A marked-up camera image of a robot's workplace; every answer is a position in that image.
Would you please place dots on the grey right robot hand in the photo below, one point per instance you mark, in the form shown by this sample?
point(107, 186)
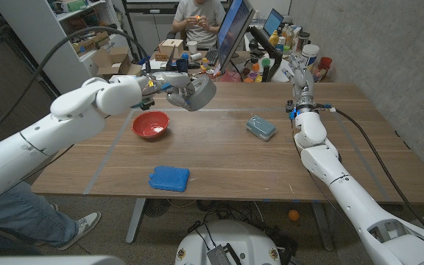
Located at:
point(304, 84)

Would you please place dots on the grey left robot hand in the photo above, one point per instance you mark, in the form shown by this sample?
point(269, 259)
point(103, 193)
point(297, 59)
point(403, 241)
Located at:
point(175, 79)

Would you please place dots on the grey duct tape roll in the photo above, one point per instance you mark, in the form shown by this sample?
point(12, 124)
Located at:
point(204, 94)

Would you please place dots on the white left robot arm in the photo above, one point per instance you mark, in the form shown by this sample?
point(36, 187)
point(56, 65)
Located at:
point(50, 132)

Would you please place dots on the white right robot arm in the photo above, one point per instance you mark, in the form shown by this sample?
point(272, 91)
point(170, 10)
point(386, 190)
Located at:
point(318, 158)

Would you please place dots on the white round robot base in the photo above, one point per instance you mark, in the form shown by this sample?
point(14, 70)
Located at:
point(230, 235)

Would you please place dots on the small closed cardboard box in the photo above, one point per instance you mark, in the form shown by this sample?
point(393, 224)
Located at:
point(171, 48)

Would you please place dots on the red bowl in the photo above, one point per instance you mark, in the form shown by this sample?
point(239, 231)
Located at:
point(149, 127)

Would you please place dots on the white power box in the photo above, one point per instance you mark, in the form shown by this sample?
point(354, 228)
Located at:
point(118, 77)

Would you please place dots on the teal soap box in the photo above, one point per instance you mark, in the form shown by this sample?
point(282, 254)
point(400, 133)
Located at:
point(260, 127)

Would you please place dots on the open cardboard box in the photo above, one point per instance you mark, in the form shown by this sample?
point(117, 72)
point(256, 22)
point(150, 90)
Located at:
point(114, 64)

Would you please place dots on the blue ice pack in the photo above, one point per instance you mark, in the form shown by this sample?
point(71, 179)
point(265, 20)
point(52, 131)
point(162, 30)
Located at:
point(169, 179)

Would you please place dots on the dark blue mug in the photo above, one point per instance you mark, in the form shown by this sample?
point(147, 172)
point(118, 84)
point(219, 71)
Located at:
point(182, 65)

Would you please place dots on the black laptop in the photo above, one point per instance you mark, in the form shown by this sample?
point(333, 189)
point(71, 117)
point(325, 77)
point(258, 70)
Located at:
point(169, 60)

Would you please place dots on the white labelled canister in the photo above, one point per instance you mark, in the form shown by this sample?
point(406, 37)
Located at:
point(312, 51)

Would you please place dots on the soda can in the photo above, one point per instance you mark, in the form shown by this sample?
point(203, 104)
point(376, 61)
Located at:
point(210, 73)

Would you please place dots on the white paper cup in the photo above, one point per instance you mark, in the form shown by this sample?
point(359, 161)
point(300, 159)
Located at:
point(192, 47)

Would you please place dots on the black keyboard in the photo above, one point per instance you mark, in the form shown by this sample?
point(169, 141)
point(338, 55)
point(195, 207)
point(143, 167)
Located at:
point(212, 57)

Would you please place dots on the green ball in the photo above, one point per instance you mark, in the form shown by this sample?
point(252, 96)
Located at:
point(265, 62)

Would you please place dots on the seated person grey shirt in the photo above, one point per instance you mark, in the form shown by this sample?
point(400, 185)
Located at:
point(201, 35)

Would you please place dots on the yellow bottle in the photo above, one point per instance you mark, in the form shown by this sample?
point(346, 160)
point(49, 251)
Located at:
point(274, 38)

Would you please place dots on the open laptop blue screen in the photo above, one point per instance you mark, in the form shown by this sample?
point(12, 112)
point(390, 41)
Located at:
point(272, 22)

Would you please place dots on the tilted computer monitor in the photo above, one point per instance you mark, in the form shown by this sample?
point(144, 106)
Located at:
point(234, 29)

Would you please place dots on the orange ball on floor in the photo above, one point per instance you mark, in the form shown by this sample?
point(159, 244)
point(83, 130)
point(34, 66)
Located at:
point(293, 215)

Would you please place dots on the white shelf unit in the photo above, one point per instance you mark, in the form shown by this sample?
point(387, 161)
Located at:
point(46, 44)

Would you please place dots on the grey table leg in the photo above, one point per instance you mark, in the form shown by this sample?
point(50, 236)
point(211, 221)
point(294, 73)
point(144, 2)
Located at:
point(135, 221)
point(322, 228)

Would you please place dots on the standing person in jeans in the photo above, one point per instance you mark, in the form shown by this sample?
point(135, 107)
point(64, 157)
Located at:
point(20, 221)

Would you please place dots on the white robot chest shell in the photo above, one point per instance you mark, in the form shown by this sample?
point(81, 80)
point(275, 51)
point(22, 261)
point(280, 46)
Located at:
point(50, 260)

